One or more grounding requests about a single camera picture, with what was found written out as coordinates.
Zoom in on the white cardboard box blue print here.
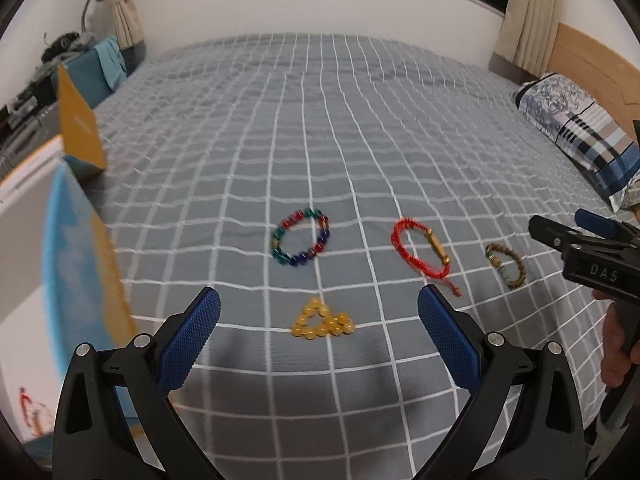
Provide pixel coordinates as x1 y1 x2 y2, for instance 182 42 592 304
1 67 136 462

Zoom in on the left beige curtain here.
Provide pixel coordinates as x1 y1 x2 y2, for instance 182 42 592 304
111 0 144 50

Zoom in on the wooden headboard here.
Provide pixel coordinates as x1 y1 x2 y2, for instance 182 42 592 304
548 24 640 142

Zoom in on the teal cloth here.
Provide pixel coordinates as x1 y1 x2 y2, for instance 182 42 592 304
93 36 127 92

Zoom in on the grey checked bed sheet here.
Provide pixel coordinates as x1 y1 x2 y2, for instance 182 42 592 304
87 34 608 479

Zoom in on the blue plaid pillow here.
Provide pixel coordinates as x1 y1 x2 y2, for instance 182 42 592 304
513 73 639 211

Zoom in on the red cord bracelet gold tube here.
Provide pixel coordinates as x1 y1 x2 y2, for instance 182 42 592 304
18 387 53 438

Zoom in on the brown wooden bead bracelet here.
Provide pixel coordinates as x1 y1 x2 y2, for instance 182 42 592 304
482 240 528 291

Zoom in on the yellow amber bead bracelet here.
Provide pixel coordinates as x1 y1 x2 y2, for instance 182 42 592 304
290 297 356 340

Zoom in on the grey suitcase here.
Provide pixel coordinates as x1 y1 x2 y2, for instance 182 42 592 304
0 103 60 180

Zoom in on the black clutter pile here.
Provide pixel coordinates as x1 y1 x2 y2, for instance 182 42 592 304
41 32 96 63

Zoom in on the beige curtain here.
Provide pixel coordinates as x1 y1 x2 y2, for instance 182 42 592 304
111 0 144 50
494 0 562 76

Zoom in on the right beige curtain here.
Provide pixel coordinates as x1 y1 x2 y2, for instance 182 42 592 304
494 0 562 76

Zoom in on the multicolour glass bead bracelet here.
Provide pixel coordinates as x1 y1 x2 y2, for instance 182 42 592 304
270 207 332 269

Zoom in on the teal suitcase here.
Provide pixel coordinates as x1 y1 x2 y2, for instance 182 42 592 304
62 46 114 108

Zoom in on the person's right hand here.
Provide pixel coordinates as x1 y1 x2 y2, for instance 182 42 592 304
592 289 640 388

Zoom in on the red string bracelet gold charm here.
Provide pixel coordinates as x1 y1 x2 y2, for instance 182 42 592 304
390 217 462 298

